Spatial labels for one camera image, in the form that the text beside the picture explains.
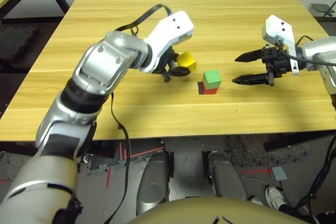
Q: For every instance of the yellow wooden block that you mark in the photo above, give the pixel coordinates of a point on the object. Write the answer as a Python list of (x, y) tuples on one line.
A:
[(187, 61)]

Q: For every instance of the grey robot left foot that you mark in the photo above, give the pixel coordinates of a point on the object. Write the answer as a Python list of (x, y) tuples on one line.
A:
[(153, 179)]

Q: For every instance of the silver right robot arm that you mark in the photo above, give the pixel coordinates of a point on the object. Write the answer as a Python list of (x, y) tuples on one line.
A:
[(320, 51)]

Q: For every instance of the grey robot right foot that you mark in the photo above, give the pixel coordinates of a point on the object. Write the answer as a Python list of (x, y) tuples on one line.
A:
[(225, 175)]

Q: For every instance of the grey robot foot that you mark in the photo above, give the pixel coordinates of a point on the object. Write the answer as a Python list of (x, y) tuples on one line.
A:
[(225, 175), (153, 179)]

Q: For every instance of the green wooden block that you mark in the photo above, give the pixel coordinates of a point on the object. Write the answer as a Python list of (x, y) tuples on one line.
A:
[(212, 78)]

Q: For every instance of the black floor mat red lines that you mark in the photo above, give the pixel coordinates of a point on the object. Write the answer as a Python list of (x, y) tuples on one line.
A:
[(141, 148)]

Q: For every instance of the black trouser leg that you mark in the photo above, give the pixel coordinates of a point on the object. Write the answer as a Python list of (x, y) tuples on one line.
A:
[(296, 213)]

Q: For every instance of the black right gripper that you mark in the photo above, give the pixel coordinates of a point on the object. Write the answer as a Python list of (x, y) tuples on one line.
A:
[(278, 62)]

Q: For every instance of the black main table frame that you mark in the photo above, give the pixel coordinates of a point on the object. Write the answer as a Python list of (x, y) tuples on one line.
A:
[(288, 141)]

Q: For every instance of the black square pad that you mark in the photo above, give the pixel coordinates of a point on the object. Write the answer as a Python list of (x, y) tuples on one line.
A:
[(200, 89)]

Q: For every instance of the black folding stool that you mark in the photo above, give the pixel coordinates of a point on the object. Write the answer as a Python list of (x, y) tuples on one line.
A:
[(321, 7)]

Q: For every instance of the white sneaker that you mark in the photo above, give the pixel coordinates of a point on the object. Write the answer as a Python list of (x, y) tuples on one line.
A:
[(275, 197), (255, 200)]

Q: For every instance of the beige robot torso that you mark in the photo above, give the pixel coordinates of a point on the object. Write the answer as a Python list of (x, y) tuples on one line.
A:
[(210, 211)]

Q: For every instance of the grey foot pedal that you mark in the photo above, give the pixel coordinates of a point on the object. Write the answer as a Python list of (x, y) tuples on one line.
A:
[(279, 173)]

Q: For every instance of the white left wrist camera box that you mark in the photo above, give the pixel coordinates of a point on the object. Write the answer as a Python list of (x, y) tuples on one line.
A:
[(170, 32)]

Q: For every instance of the dark speckled foam mat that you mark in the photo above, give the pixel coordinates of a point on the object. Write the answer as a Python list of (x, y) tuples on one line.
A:
[(15, 41)]

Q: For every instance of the red wooden block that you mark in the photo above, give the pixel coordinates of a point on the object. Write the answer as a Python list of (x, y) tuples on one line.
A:
[(210, 91)]

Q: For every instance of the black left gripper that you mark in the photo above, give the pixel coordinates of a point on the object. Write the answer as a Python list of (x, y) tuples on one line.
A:
[(166, 68)]

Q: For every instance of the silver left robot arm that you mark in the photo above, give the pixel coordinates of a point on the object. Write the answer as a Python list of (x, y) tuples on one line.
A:
[(105, 58)]

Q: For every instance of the grey speckled rubber floor mat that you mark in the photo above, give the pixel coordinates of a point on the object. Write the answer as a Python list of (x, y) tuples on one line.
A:
[(249, 150)]

